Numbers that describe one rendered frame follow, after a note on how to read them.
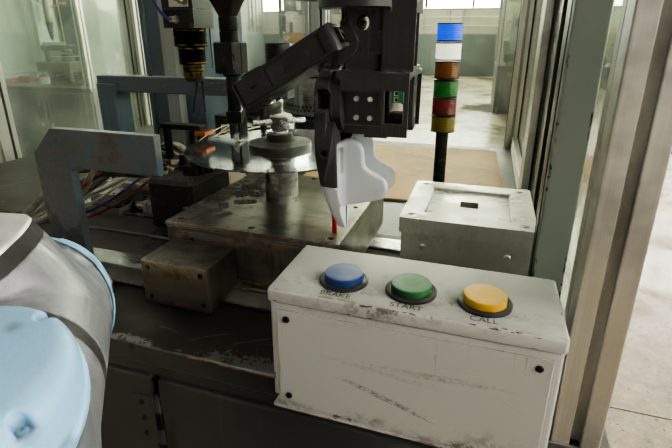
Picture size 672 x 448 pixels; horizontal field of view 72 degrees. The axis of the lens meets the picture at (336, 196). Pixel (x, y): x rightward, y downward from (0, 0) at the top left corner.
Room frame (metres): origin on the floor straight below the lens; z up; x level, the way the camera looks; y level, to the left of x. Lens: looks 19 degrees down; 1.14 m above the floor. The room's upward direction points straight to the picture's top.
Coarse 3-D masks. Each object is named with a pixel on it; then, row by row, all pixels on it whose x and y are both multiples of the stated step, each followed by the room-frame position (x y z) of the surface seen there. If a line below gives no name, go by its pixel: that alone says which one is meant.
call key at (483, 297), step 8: (472, 288) 0.39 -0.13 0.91; (480, 288) 0.39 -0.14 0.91; (488, 288) 0.39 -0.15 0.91; (496, 288) 0.39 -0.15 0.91; (464, 296) 0.38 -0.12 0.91; (472, 296) 0.38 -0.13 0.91; (480, 296) 0.38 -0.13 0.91; (488, 296) 0.38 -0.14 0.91; (496, 296) 0.38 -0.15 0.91; (504, 296) 0.38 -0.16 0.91; (472, 304) 0.37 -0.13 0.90; (480, 304) 0.37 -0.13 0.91; (488, 304) 0.36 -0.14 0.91; (496, 304) 0.36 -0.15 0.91; (504, 304) 0.37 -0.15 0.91
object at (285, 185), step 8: (272, 176) 0.79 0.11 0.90; (280, 176) 0.78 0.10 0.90; (288, 176) 0.79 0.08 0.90; (296, 176) 0.80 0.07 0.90; (272, 184) 0.79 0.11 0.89; (280, 184) 0.78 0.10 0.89; (288, 184) 0.79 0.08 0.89; (296, 184) 0.80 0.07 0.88; (272, 192) 0.79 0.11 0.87; (280, 192) 0.78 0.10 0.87; (288, 192) 0.79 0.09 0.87; (296, 192) 0.80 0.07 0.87; (272, 200) 0.79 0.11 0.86; (280, 200) 0.78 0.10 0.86; (288, 200) 0.79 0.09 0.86; (296, 200) 0.80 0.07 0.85
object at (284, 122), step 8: (256, 120) 0.80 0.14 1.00; (264, 120) 0.80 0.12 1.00; (272, 120) 0.80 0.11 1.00; (280, 120) 0.80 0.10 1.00; (288, 120) 0.81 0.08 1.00; (296, 120) 0.82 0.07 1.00; (304, 120) 0.83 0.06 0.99; (272, 128) 0.80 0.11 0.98; (280, 128) 0.80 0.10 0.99; (288, 128) 0.77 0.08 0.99
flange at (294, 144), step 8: (272, 136) 0.79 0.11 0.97; (280, 136) 0.79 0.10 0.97; (288, 136) 0.80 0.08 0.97; (296, 136) 0.85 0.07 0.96; (256, 144) 0.79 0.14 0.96; (264, 144) 0.78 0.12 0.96; (272, 144) 0.78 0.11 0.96; (280, 144) 0.78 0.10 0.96; (288, 144) 0.78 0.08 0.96; (296, 144) 0.78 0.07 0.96; (304, 144) 0.79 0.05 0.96; (264, 152) 0.76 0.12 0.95; (272, 152) 0.76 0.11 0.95; (280, 152) 0.76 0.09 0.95; (288, 152) 0.76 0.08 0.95
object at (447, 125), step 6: (432, 114) 0.87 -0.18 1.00; (432, 120) 0.86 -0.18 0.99; (438, 120) 0.84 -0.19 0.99; (444, 120) 0.84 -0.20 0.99; (450, 120) 0.84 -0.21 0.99; (432, 126) 0.85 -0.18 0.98; (438, 126) 0.84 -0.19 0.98; (444, 126) 0.84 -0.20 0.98; (450, 126) 0.84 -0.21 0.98; (438, 132) 0.84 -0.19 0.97; (444, 132) 0.84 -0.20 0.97; (450, 132) 0.84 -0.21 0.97
